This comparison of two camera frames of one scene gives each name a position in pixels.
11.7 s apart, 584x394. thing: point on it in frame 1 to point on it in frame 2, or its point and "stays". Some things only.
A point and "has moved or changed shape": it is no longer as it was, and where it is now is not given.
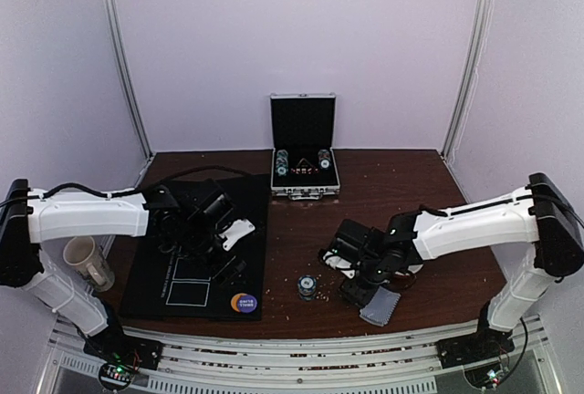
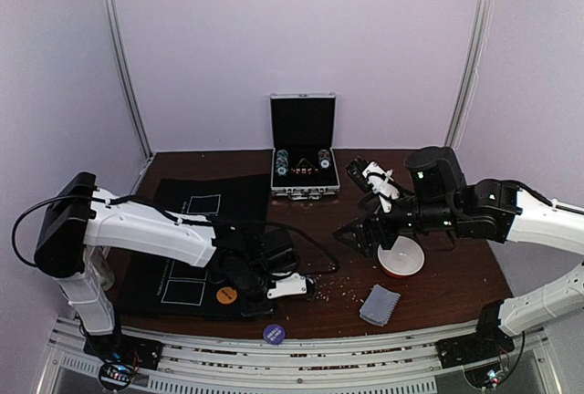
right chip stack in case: (324, 159) stays
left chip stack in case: (282, 162) stays
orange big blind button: (234, 302) has moved or changed shape
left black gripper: (233, 270) to (251, 308)
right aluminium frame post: (469, 86) stays
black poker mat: (229, 285) stays
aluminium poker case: (304, 161) stays
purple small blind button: (246, 303) has moved or changed shape
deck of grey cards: (380, 306) stays
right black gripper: (354, 288) to (375, 230)
